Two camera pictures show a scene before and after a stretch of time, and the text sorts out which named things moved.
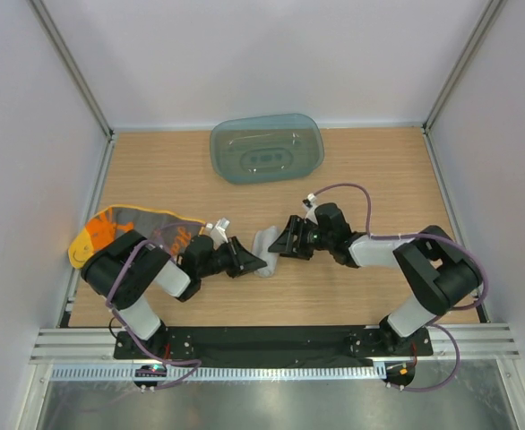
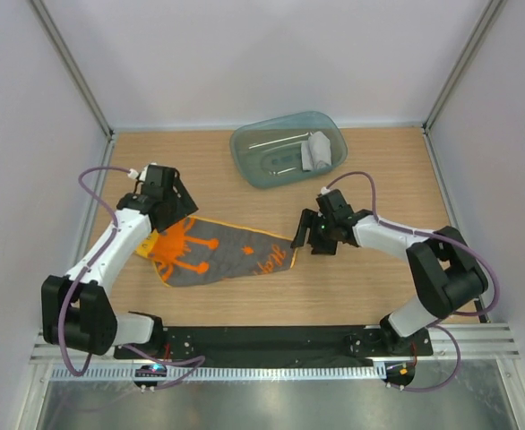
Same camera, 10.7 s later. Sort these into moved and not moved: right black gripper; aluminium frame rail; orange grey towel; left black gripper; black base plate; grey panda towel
Moved: right black gripper; left black gripper; grey panda towel; orange grey towel
Not moved: aluminium frame rail; black base plate
